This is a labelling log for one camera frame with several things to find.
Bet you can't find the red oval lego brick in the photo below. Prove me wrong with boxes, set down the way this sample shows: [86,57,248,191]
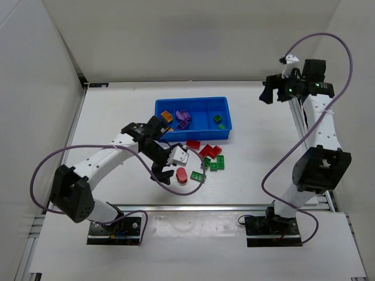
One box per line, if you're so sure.
[176,167,188,184]

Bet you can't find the purple cable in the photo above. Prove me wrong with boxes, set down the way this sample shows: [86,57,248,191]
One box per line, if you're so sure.
[30,145,207,246]
[261,32,353,245]

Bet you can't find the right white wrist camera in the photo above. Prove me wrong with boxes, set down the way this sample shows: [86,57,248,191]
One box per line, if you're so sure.
[279,54,299,79]

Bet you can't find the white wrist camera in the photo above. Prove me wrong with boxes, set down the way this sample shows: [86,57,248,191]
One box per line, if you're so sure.
[279,54,299,79]
[166,145,189,166]

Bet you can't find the red half-round lego brick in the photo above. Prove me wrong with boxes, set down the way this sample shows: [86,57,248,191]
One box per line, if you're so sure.
[186,139,201,150]

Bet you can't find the blue divided plastic bin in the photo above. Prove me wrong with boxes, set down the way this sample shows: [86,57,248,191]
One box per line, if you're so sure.
[155,97,232,142]

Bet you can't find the left blue table label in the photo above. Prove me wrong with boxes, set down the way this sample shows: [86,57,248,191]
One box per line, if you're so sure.
[88,83,109,88]

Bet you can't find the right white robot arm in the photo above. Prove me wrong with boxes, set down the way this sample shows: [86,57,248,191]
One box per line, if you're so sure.
[259,55,352,225]

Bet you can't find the purple lego brick studs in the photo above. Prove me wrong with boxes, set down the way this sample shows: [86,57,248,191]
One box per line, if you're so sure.
[176,120,190,131]

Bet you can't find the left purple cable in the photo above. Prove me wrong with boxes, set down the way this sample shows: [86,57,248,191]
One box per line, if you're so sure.
[30,145,207,246]

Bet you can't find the red long lego brick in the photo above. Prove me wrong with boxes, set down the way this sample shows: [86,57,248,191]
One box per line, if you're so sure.
[199,145,213,157]

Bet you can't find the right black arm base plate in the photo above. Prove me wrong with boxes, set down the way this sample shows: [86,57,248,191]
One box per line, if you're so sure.
[237,215,302,248]

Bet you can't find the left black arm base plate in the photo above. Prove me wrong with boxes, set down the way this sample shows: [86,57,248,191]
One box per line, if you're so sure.
[86,211,148,246]

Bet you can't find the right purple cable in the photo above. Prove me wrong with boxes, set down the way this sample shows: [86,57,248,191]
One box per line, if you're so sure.
[261,32,353,245]

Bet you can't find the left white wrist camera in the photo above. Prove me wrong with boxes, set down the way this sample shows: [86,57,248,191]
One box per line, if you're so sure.
[166,145,189,166]

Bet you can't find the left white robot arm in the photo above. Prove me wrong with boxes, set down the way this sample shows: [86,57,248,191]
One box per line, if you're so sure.
[50,116,178,223]

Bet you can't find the red small lego brick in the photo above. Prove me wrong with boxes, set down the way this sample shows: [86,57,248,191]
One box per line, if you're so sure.
[208,146,222,159]

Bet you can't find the green lego brick bottom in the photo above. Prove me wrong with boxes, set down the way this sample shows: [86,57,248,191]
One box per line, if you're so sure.
[190,171,206,183]

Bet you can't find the green lego brick small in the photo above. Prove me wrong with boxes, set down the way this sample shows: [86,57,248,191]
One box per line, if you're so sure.
[209,162,218,172]

